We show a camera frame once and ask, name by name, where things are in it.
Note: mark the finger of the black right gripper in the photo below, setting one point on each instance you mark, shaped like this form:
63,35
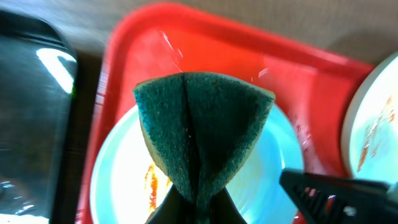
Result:
326,199

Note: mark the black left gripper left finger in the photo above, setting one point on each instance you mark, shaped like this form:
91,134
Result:
175,209

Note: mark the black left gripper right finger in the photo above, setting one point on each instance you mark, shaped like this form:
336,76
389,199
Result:
223,210

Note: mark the light blue plate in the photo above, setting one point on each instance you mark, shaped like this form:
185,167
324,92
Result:
369,132
126,186

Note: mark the green scrubbing sponge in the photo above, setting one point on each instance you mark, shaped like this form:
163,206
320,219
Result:
199,129

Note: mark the red plastic tray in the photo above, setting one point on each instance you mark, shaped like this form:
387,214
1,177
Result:
313,87

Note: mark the black water basin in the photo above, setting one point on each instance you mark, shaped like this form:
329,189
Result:
38,70

